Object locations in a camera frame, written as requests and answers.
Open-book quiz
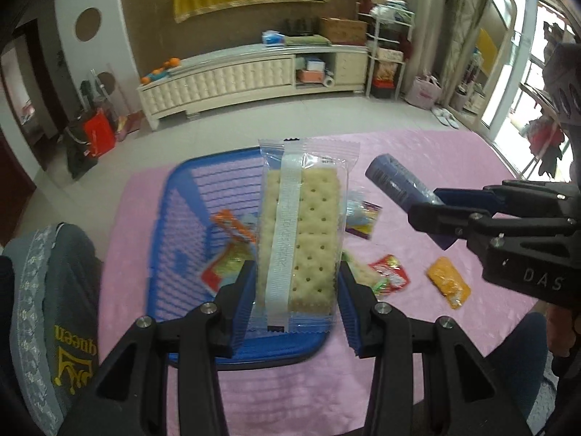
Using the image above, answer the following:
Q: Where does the clear blue cracker packet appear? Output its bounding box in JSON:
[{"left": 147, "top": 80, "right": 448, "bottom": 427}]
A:
[{"left": 249, "top": 138, "right": 361, "bottom": 335}]

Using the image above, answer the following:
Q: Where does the yellow orange snack packet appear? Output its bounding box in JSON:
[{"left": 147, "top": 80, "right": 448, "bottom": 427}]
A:
[{"left": 426, "top": 257, "right": 472, "bottom": 309}]

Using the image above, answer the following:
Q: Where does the purple yellow snack packet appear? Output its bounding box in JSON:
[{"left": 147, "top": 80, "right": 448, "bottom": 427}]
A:
[{"left": 346, "top": 201, "right": 382, "bottom": 239}]

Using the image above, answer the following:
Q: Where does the brown cardboard box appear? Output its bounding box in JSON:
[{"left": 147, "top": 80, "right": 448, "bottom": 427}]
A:
[{"left": 319, "top": 17, "right": 367, "bottom": 45}]

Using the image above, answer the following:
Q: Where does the pink white tote bag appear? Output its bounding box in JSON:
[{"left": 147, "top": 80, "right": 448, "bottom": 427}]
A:
[{"left": 405, "top": 75, "right": 442, "bottom": 110}]

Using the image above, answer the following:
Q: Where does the pink tablecloth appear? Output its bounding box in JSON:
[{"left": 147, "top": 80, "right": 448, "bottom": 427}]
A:
[{"left": 98, "top": 129, "right": 550, "bottom": 436}]

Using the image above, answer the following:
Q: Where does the dark blue snack tube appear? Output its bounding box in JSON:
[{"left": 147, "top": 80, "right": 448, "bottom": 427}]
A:
[{"left": 365, "top": 154, "right": 444, "bottom": 214}]

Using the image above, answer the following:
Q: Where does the red green snack packet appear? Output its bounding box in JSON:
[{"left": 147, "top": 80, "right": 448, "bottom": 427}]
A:
[{"left": 200, "top": 241, "right": 254, "bottom": 295}]

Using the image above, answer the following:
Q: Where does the red shopping bag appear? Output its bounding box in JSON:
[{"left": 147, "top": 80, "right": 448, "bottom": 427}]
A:
[{"left": 83, "top": 109, "right": 116, "bottom": 158}]

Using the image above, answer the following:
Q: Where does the person's right hand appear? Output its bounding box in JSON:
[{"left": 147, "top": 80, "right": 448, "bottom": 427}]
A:
[{"left": 547, "top": 305, "right": 576, "bottom": 357}]

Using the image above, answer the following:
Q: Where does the white metal shelf rack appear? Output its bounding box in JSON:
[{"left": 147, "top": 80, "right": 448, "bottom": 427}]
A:
[{"left": 355, "top": 0, "right": 415, "bottom": 100}]

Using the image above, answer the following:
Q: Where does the white tufted TV cabinet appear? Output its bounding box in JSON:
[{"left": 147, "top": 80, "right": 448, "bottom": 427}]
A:
[{"left": 138, "top": 43, "right": 368, "bottom": 130}]

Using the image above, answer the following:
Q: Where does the light blue clear snack packet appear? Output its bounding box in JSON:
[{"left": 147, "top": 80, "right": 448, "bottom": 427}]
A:
[{"left": 347, "top": 190, "right": 365, "bottom": 219}]

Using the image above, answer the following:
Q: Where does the black bag on floor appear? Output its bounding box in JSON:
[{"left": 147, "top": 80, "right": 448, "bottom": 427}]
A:
[{"left": 63, "top": 118, "right": 97, "bottom": 180}]

